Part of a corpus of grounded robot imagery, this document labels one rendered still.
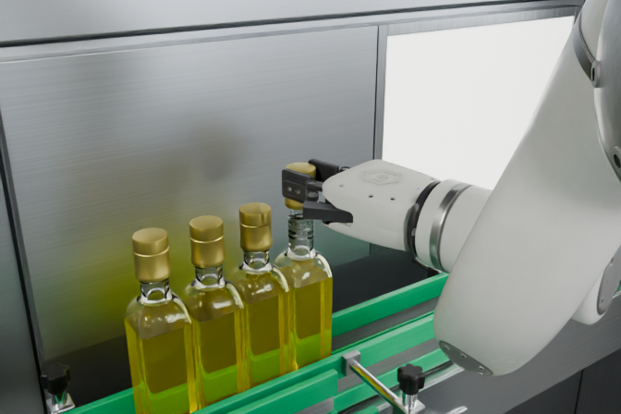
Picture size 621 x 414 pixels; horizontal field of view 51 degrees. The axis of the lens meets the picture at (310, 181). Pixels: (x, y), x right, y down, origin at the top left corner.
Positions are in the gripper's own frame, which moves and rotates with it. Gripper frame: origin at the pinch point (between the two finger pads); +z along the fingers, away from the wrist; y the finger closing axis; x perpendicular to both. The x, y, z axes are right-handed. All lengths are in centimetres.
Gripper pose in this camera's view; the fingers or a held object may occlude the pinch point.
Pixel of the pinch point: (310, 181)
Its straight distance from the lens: 70.6
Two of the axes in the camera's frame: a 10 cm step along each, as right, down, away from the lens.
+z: -7.5, -2.4, 6.2
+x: 0.0, 9.3, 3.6
